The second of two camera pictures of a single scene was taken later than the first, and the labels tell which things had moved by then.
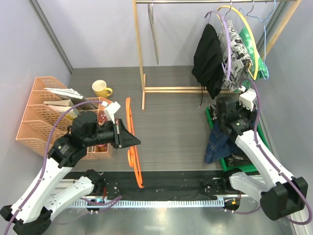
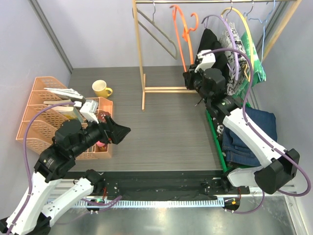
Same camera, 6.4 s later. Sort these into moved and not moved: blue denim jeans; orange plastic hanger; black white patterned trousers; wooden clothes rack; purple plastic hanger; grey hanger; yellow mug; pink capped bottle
Moved: purple plastic hanger; blue denim jeans; grey hanger; orange plastic hanger; black white patterned trousers
Not moved: pink capped bottle; wooden clothes rack; yellow mug
